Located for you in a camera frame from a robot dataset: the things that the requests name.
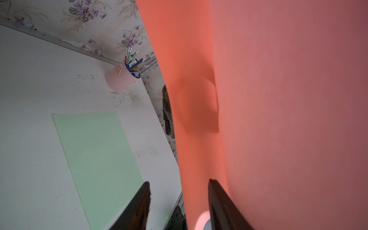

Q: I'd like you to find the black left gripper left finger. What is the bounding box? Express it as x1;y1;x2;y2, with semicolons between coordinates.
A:
110;182;151;230

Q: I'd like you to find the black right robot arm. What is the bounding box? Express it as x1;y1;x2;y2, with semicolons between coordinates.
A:
162;85;175;139

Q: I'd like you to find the green pencil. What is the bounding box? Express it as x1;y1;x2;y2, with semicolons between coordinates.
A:
126;50;140;64

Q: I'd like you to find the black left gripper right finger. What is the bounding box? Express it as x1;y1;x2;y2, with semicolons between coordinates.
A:
208;179;254;230

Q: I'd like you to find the pink metal pencil bucket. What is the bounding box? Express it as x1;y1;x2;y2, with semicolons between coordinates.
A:
105;62;141;93

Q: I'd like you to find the green paper sheet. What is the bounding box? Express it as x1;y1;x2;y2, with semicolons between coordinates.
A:
53;112;143;230

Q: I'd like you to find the pink paper sheet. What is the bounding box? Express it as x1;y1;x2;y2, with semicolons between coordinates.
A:
137;1;368;230

